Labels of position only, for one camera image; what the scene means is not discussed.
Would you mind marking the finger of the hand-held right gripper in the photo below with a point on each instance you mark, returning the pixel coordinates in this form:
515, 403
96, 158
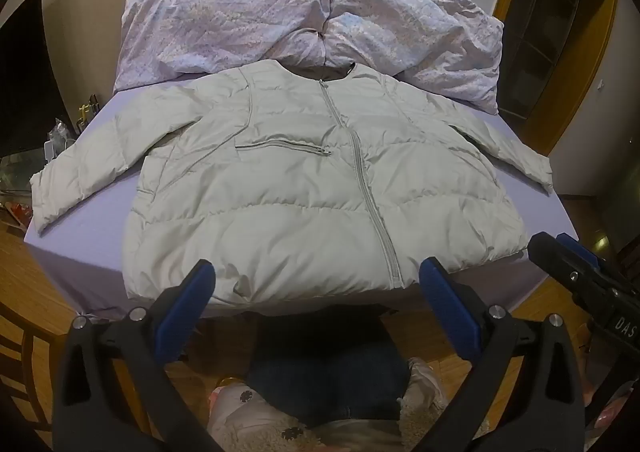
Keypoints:
580, 252
560, 262

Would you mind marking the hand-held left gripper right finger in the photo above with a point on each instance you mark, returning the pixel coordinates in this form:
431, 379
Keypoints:
447, 297

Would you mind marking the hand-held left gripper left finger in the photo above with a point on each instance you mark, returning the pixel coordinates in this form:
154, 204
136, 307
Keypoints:
192, 292

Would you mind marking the pale grey puffer jacket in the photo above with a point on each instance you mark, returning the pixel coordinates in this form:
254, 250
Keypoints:
275, 172

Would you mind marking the bed with lavender sheet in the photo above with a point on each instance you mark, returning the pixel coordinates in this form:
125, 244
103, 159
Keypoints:
90, 242

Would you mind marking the person's legs in jeans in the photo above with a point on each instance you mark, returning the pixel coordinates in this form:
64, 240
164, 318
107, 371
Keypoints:
330, 367
240, 412

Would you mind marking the wooden chair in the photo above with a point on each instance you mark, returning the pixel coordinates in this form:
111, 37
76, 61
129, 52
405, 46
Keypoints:
20, 357

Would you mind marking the cluttered side table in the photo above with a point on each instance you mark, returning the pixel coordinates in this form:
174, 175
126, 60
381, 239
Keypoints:
60, 142

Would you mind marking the dark glass door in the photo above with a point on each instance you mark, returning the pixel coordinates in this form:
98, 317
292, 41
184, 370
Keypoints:
550, 22

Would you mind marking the black television screen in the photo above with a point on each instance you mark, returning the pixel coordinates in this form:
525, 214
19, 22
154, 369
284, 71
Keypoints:
25, 82

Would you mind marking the lilac patterned quilt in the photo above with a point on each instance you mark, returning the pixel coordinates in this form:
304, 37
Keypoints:
225, 22

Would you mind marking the wooden door frame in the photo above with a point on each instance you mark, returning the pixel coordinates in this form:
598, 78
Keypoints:
575, 82

